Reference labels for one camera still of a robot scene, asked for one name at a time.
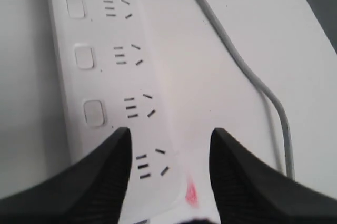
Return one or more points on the white five-socket power strip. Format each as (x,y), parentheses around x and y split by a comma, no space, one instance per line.
(108,80)

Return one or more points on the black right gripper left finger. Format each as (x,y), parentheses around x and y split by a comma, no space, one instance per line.
(90,191)

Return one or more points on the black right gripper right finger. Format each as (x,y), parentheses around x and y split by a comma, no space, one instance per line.
(246,190)

